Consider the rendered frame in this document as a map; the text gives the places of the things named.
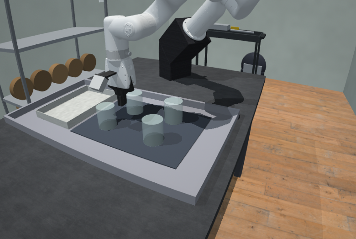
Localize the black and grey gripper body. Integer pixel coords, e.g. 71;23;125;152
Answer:
105;57;136;89

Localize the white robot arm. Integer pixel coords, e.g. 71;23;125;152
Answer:
89;0;259;93

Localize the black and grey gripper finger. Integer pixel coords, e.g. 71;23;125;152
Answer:
119;79;134;106
108;85;120;106

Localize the clear glass jar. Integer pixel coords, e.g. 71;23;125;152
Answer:
141;114;164;147
96;102;117;131
126;90;143;115
164;97;183;125

